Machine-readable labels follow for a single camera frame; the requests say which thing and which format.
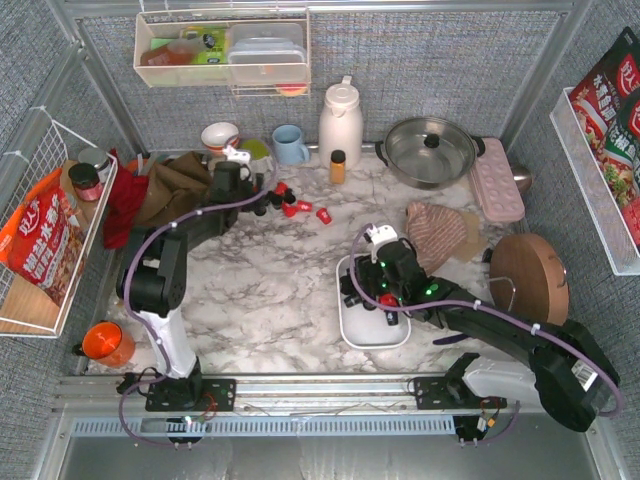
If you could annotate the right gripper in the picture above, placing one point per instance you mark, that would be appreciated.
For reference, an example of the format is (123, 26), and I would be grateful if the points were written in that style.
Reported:
(370, 286)

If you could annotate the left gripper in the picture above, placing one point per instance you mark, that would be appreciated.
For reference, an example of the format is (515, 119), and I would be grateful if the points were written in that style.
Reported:
(263, 201)

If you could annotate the white storage tray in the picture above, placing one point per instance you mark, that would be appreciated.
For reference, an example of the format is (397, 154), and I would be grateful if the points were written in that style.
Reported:
(368, 330)

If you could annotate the striped pink cloth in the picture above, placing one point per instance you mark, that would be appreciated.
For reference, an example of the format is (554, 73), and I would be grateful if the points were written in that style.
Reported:
(439, 233)

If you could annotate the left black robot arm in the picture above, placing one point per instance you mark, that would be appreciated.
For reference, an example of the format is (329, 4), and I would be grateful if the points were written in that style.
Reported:
(153, 277)

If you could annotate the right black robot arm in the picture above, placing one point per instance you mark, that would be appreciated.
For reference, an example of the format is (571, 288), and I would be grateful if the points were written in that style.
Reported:
(573, 379)

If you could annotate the green lid cup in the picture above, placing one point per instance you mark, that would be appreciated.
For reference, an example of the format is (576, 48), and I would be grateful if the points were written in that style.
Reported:
(260, 154)

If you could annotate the brown cloth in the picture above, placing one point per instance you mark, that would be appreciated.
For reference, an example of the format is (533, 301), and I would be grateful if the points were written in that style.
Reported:
(175, 188)

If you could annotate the white orange bowl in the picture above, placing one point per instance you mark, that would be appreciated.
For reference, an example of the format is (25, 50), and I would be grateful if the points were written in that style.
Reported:
(216, 136)

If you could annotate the blue mug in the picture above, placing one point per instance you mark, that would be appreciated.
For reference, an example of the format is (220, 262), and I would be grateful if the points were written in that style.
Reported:
(289, 146)

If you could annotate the lone red capsule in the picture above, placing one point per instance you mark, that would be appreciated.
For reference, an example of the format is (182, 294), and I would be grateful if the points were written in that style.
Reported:
(323, 215)

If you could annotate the orange spice bottle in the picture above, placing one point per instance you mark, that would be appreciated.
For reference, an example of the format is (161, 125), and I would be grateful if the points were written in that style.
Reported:
(337, 170)

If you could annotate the red cloth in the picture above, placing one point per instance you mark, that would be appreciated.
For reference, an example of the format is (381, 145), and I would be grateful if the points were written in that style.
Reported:
(125, 201)

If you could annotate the white thermos jug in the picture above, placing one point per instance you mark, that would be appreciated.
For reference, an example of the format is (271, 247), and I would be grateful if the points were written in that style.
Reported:
(341, 123)

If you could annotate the steel pot with lid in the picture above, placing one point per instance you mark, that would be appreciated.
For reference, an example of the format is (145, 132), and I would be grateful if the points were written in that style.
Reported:
(429, 153)

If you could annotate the clear plastic containers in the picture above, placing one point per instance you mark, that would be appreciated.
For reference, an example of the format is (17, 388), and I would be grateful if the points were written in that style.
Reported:
(267, 53)

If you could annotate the green label bottle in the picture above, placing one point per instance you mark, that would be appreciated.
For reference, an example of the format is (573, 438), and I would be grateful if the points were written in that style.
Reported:
(213, 43)

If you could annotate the red jar black lid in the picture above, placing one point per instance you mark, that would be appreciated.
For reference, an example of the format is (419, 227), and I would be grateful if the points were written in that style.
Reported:
(85, 181)

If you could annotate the round wooden board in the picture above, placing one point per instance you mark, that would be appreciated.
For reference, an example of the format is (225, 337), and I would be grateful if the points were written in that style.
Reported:
(528, 278)

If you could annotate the pink egg tray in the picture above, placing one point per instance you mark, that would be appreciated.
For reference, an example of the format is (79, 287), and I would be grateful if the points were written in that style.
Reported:
(493, 184)

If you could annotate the red snack bag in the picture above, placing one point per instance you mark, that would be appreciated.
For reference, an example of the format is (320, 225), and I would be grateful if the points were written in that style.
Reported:
(39, 243)

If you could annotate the orange ball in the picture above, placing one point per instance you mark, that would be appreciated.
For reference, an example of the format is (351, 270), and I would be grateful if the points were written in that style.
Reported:
(108, 344)

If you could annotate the red seasoning packets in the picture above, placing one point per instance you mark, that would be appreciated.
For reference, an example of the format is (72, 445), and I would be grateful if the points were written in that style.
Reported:
(606, 105)

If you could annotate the cream wall shelf basket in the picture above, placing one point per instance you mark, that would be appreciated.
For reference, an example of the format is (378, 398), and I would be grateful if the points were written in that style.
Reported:
(162, 57)

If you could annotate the white wire basket left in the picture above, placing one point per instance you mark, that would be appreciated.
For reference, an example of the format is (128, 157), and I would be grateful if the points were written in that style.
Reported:
(26, 311)

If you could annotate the white wire basket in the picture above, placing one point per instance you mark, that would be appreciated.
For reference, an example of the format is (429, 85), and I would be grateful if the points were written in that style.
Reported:
(26, 311)
(613, 233)

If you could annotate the white wire basket right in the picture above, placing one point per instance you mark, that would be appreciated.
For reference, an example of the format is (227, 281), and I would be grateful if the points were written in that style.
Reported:
(613, 233)

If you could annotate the metal base rail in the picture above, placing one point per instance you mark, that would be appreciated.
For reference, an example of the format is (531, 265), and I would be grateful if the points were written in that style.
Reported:
(282, 406)

